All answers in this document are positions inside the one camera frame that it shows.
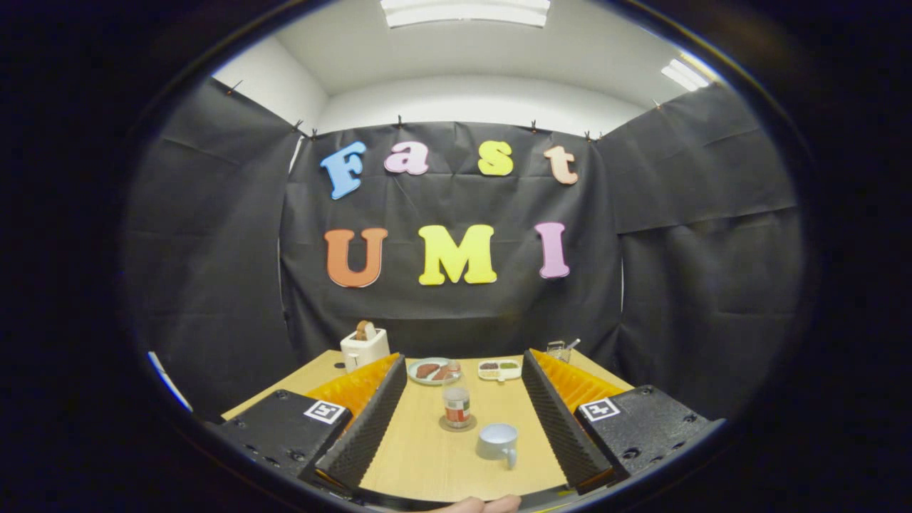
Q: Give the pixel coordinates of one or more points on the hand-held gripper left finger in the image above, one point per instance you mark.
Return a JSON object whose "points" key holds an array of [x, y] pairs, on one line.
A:
{"points": [[370, 427]]}

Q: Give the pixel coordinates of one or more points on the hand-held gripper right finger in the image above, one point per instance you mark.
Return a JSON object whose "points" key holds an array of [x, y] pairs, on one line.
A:
{"points": [[563, 427]]}

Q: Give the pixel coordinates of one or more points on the light blue cup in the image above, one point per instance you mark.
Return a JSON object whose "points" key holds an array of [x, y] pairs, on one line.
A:
{"points": [[496, 443]]}

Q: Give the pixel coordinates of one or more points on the brown round coaster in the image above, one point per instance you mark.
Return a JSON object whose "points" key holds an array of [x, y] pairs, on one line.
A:
{"points": [[446, 427]]}

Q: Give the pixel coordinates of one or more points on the clear juice bottle red label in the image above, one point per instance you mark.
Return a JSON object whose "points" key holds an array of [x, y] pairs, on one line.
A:
{"points": [[457, 410]]}

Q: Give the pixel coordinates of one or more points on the wooden table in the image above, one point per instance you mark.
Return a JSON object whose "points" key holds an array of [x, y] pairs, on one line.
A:
{"points": [[420, 463]]}

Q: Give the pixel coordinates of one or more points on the light green plate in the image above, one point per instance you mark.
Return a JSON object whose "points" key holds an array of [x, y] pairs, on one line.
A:
{"points": [[416, 379]]}

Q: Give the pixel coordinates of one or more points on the white toaster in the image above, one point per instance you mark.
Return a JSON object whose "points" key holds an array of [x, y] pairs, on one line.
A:
{"points": [[365, 351]]}

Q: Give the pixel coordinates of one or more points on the brown meat slice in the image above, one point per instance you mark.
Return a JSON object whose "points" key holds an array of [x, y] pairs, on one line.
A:
{"points": [[440, 374], [427, 370]]}

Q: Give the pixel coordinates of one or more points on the white divided sauce dish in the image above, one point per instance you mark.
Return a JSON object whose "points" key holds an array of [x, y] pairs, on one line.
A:
{"points": [[499, 370]]}

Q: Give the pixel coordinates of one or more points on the bread slice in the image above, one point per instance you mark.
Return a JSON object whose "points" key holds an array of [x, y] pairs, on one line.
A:
{"points": [[365, 330]]}

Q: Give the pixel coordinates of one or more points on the small ceiling light panel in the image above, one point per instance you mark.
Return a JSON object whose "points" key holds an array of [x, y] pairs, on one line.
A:
{"points": [[684, 73]]}

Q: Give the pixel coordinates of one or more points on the large ceiling light panel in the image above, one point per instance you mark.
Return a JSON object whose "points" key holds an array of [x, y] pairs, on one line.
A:
{"points": [[463, 12]]}

